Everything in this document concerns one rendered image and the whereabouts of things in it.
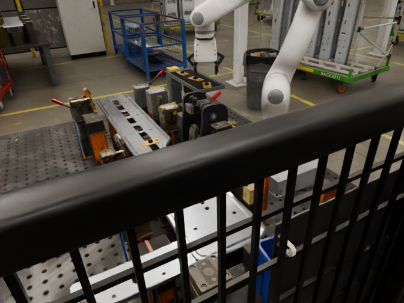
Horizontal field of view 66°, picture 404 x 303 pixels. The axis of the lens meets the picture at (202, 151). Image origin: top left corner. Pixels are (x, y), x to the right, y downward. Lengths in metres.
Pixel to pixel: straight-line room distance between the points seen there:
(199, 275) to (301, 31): 1.00
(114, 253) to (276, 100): 0.89
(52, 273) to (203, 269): 0.72
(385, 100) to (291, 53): 1.16
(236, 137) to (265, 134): 0.02
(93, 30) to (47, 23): 1.20
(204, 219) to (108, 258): 0.50
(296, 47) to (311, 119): 1.19
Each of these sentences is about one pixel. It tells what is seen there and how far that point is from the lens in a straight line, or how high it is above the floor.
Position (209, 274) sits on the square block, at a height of 1.06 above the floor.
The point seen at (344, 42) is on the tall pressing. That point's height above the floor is 0.63.
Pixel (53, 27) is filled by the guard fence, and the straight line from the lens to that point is 8.68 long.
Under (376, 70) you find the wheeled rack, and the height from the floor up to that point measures 0.27.
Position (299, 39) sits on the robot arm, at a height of 1.38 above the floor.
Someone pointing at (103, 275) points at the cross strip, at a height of 1.00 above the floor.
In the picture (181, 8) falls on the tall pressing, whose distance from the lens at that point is 10.40.
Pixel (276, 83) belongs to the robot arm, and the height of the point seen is 1.21.
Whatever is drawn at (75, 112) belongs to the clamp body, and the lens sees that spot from 1.81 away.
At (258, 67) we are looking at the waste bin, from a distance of 4.01.
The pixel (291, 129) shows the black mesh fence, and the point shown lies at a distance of 0.17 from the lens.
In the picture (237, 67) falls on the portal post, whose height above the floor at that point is 0.29.
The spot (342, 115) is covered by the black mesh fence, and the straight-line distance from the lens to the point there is 0.19.
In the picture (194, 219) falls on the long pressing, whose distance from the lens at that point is 0.92.
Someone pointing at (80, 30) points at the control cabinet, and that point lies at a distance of 7.91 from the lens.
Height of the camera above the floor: 1.62
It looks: 30 degrees down
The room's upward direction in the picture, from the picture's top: 2 degrees counter-clockwise
